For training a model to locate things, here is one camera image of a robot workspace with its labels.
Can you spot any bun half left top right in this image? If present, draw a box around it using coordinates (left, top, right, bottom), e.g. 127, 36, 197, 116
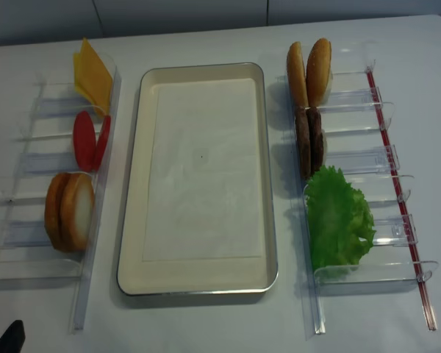
287, 41, 309, 107

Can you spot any cream rectangular metal tray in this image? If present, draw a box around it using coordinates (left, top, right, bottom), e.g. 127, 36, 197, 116
117, 63, 278, 296

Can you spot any orange cheese slice back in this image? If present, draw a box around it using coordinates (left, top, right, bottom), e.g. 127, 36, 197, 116
77, 38, 112, 115

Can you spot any red tomato slice right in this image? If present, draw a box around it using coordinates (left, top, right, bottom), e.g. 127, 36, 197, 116
93, 115, 111, 171

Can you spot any yellow cheese slice front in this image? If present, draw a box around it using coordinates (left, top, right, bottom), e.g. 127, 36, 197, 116
73, 53, 112, 118

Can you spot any red tomato slice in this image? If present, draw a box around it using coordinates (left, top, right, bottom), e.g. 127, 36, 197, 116
73, 110, 96, 172
93, 115, 111, 171

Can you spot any bread bun slice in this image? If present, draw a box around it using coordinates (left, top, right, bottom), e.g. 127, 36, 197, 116
44, 173, 70, 252
60, 173, 95, 251

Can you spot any clear acrylic left rack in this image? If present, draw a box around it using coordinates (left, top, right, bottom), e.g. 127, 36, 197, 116
0, 74, 113, 332

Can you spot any brown meat patty left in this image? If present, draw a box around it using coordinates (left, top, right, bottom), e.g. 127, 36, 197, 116
295, 107, 311, 180

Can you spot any brown meat patty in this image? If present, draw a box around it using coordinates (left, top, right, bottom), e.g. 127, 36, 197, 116
306, 107, 324, 175
295, 107, 311, 180

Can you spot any white paper tray liner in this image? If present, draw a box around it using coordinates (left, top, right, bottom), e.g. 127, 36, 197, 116
143, 79, 262, 261

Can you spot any clear acrylic rack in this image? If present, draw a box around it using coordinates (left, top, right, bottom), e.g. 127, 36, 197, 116
290, 43, 438, 335
0, 74, 113, 332

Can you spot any green lettuce leaf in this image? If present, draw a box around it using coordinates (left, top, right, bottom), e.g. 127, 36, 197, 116
304, 165, 376, 271

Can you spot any red tomato slice left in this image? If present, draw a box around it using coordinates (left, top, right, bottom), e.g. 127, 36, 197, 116
73, 110, 96, 172

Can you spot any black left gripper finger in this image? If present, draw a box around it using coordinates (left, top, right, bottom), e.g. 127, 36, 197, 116
0, 320, 25, 353

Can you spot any clear acrylic right rack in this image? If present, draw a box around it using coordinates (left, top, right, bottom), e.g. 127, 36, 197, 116
290, 43, 438, 335

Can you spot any sesame bun half top right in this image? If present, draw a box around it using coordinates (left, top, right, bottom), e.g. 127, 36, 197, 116
306, 38, 332, 107

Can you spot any brown meat patty right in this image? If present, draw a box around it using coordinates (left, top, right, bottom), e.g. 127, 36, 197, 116
306, 107, 324, 175

